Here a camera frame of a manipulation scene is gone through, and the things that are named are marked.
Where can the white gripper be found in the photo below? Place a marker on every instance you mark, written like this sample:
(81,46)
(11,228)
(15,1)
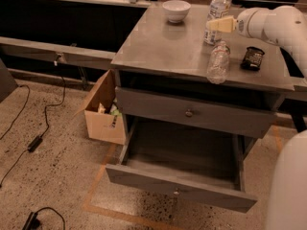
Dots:
(248,24)

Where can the clear plastic bottle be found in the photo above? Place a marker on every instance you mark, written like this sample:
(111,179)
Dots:
(217,9)
(218,65)

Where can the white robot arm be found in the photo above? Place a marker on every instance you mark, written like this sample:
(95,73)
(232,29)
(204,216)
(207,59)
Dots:
(286,27)

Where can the lying clear plastic bottle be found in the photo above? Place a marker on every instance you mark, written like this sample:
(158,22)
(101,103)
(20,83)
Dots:
(218,65)

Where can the grey drawer cabinet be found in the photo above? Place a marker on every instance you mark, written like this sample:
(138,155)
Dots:
(200,91)

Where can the closed grey upper drawer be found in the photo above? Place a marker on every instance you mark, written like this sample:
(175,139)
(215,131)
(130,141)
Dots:
(216,116)

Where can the open grey middle drawer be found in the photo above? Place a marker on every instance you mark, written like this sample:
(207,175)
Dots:
(191,163)

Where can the white ceramic bowl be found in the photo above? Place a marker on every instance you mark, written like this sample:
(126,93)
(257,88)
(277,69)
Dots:
(176,10)

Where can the cardboard box with items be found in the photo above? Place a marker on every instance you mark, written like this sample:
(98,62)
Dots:
(103,120)

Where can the black power adapter with cable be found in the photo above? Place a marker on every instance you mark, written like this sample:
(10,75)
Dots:
(39,138)

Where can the black plug with cable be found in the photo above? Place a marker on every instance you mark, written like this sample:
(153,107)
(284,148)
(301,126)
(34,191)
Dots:
(32,222)

